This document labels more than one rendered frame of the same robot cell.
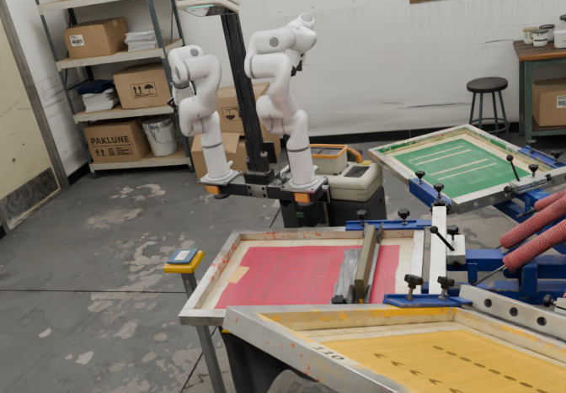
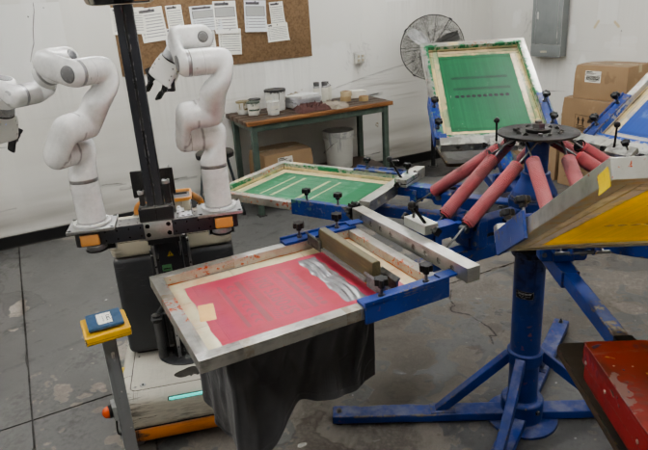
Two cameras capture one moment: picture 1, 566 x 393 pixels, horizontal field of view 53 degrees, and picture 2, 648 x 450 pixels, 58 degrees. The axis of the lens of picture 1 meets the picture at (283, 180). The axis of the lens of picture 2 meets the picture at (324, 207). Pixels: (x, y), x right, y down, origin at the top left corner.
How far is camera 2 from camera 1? 122 cm
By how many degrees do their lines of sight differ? 42
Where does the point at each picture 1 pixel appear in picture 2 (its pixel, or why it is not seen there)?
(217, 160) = (97, 198)
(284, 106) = (220, 109)
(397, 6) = not seen: hidden behind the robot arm
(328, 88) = (34, 174)
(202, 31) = not seen: outside the picture
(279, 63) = (224, 56)
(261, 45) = (187, 39)
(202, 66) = (100, 67)
